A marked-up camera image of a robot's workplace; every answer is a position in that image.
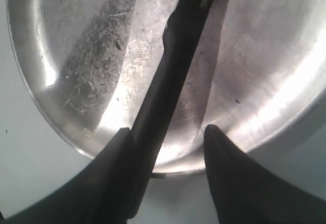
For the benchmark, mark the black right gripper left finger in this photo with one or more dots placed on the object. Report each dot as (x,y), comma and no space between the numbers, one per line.
(108,190)

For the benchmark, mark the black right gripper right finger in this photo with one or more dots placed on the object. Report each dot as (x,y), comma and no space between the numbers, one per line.
(243,191)

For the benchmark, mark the black handled kitchen knife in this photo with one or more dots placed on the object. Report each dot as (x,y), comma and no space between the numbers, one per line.
(192,33)

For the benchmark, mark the round stainless steel plate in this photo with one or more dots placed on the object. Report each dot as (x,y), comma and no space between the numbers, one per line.
(259,66)

